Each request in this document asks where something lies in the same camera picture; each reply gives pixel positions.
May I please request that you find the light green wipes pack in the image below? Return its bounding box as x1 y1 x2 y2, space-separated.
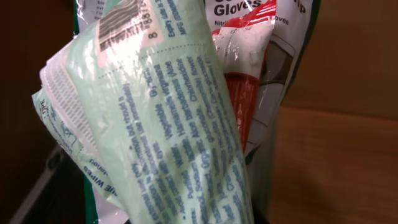
33 0 253 223

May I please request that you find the green gloves package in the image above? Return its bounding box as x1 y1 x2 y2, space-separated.
73 0 321 224

